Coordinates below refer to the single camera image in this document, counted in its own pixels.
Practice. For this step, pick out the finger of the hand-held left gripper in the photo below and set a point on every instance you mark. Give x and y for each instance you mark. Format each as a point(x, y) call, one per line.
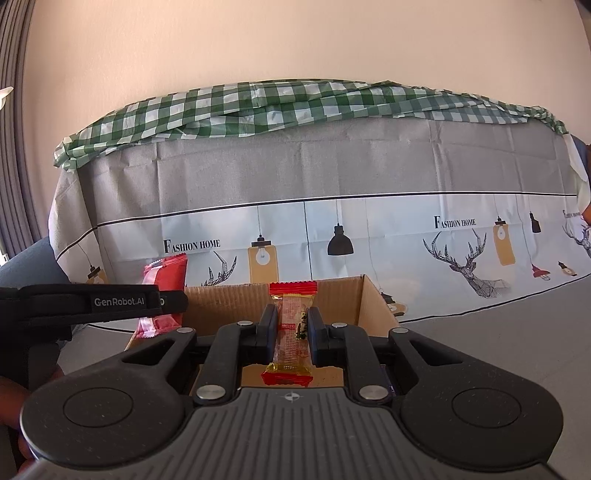
point(171, 303)

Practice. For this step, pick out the clear orange red-ended snack packet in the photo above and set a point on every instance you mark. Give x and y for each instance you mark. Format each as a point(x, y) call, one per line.
point(291, 323)

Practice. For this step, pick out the green checked cloth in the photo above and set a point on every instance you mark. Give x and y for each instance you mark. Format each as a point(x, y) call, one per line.
point(277, 101)

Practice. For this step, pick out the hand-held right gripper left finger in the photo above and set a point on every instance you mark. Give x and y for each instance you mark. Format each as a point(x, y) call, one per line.
point(269, 337)

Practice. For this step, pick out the red snack packet white stripe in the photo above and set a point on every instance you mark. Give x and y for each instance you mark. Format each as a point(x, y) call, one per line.
point(164, 277)

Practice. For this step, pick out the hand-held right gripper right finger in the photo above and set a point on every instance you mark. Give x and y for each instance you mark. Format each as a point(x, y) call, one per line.
point(316, 339)

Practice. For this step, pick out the grey white printed sofa cover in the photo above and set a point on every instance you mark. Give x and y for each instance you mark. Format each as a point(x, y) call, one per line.
point(323, 161)

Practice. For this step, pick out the brown cardboard box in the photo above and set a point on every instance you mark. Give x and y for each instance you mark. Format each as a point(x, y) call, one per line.
point(337, 300)

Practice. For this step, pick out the person's left hand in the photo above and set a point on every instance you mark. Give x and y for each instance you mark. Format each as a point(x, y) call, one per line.
point(11, 401)

